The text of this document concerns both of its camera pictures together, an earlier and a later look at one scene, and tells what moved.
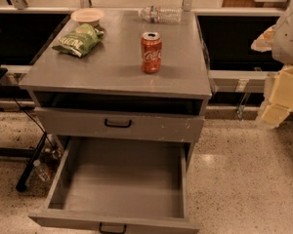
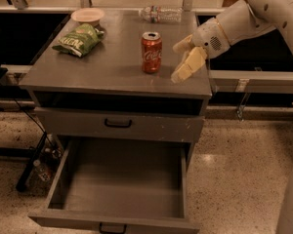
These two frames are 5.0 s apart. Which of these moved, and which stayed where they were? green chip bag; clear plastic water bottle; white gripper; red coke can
Moved: white gripper
Stayed: clear plastic water bottle; red coke can; green chip bag
